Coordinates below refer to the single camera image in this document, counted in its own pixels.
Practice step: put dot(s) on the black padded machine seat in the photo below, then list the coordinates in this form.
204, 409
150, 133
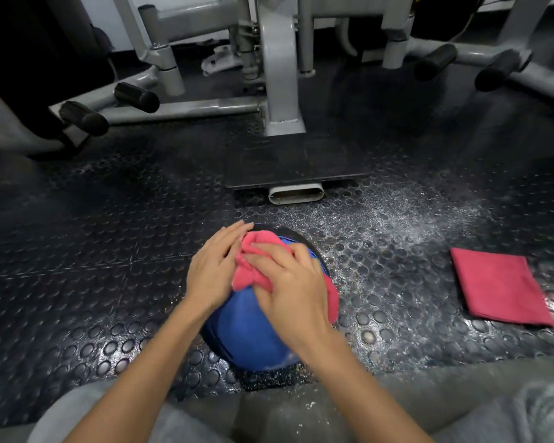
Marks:
32, 64

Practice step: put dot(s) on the black machine foot plate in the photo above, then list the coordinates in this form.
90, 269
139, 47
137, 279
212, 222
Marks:
295, 161

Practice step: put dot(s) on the person's grey trousers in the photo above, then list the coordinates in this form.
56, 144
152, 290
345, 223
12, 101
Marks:
466, 405

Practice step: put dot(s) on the grey metal gym machine frame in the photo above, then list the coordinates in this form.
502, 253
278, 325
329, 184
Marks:
279, 87

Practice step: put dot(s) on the person's right forearm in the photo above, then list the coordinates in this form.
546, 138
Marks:
355, 392

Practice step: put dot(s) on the white crumpled cloth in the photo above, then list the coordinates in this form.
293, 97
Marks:
221, 60

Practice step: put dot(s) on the pink cleaning cloth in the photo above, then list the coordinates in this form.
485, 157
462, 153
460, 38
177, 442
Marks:
501, 286
247, 272

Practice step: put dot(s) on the person's right hand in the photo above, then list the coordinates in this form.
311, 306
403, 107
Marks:
295, 299

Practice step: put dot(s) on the person's left hand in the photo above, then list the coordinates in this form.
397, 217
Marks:
210, 272

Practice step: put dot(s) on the blue exercise ball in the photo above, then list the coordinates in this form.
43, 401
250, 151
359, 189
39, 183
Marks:
244, 332

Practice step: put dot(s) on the black foam roller pad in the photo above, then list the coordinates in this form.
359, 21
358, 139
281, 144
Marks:
503, 70
136, 97
83, 118
436, 62

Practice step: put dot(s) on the person's right thumb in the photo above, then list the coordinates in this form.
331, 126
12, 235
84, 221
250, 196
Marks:
263, 269

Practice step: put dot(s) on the person's left fingers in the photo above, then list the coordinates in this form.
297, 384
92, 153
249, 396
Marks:
228, 239

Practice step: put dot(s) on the person's left forearm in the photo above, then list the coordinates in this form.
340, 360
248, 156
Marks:
138, 378

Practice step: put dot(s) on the folded pink cleaning cloth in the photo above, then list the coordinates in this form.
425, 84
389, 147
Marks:
501, 286

